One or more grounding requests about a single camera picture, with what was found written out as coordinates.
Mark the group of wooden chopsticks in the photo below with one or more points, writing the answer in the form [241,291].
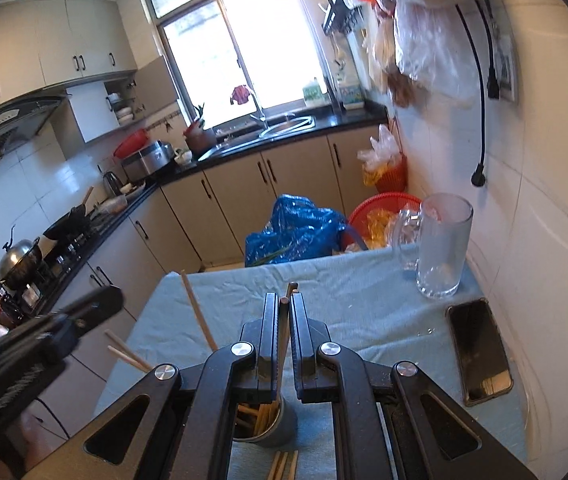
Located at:
[198,310]

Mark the green detergent bottle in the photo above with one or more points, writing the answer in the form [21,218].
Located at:
[314,94]

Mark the black gas stove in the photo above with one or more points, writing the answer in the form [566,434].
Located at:
[63,255]

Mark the grey range hood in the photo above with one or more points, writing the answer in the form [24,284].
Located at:
[8,125]

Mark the kitchen window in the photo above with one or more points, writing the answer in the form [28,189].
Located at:
[264,35]

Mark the wall socket panel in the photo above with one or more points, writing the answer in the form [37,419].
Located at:
[508,70]

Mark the large red plastic basket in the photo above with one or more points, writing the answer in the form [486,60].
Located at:
[364,210]

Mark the blue plastic bag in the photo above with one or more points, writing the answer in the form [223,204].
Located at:
[294,230]

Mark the white carton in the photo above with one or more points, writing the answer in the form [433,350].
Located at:
[351,87]

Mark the smartphone in brown case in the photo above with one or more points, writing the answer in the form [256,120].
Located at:
[479,350]

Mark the steel kettle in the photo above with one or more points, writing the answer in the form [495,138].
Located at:
[112,184]

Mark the open wall cabinet with dishes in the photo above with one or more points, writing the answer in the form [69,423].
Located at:
[93,110]

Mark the small orange-red basket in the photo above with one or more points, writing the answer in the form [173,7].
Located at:
[394,177]

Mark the silver rice cooker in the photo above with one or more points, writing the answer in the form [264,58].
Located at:
[146,160]

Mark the hanging clear plastic bag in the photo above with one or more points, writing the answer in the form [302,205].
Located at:
[429,50]

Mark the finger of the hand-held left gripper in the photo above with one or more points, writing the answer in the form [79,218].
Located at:
[93,307]

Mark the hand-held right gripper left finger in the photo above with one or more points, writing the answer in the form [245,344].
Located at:
[270,340]

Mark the grey-blue tablecloth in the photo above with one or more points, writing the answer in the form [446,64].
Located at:
[364,300]

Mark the beige lower kitchen cabinets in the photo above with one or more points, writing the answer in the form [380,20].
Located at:
[234,200]

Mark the black wall rack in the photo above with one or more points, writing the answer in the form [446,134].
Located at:
[341,15]

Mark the slim bamboo chopstick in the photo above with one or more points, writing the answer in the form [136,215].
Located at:
[284,330]

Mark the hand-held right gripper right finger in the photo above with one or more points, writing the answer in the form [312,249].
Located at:
[300,340]

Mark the steel pot with lid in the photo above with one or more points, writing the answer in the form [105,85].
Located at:
[18,255]

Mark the red plastic basin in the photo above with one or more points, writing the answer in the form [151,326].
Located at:
[131,144]

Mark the black wok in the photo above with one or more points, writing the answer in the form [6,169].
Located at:
[66,222]

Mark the dark grey utensil holder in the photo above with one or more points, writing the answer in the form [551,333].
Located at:
[284,430]

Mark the crumpled clear plastic bag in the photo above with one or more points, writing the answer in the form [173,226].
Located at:
[381,147]

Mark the clear glass beer mug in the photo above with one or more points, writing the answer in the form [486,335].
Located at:
[441,250]

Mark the steel kitchen faucet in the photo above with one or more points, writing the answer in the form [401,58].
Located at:
[260,110]

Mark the white upper kitchen cabinets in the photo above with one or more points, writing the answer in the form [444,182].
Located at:
[53,50]

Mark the pink cloth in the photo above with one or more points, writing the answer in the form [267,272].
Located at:
[240,95]

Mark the brown clay pot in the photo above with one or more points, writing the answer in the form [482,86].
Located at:
[201,137]

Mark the black kitchen counter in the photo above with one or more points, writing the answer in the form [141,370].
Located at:
[314,121]

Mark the steel kitchen sink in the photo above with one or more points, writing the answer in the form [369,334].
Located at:
[289,125]

